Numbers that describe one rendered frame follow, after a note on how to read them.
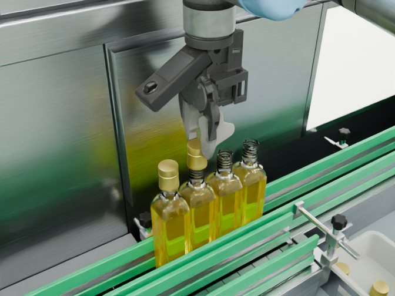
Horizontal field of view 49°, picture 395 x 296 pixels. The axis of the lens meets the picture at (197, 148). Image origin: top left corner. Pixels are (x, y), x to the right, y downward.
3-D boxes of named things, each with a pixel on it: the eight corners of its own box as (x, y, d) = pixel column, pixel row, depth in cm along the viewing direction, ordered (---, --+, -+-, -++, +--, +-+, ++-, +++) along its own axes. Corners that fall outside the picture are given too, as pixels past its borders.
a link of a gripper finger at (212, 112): (222, 141, 68) (218, 89, 64) (214, 145, 68) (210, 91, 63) (206, 132, 72) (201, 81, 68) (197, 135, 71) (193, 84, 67)
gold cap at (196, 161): (199, 155, 78) (200, 135, 75) (211, 165, 76) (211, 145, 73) (183, 162, 76) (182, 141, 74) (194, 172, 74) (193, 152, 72)
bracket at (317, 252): (299, 252, 102) (303, 231, 97) (330, 280, 95) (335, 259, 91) (287, 258, 100) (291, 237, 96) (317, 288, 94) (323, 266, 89)
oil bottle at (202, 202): (200, 246, 94) (201, 170, 82) (215, 263, 91) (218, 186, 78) (178, 258, 92) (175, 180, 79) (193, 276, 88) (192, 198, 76)
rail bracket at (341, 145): (324, 159, 120) (334, 118, 112) (344, 172, 116) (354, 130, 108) (314, 164, 118) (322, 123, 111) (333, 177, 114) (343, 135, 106)
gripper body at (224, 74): (247, 105, 70) (252, 33, 63) (203, 121, 66) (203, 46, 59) (219, 86, 75) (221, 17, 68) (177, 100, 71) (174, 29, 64)
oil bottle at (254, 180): (244, 226, 99) (251, 151, 87) (260, 242, 95) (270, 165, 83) (224, 236, 97) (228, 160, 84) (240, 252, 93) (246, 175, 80)
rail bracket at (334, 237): (297, 226, 99) (305, 184, 91) (355, 278, 87) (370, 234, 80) (287, 231, 97) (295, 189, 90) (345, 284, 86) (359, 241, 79)
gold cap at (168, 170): (170, 175, 77) (169, 155, 74) (183, 185, 74) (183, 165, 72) (154, 184, 75) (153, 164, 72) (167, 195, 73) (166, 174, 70)
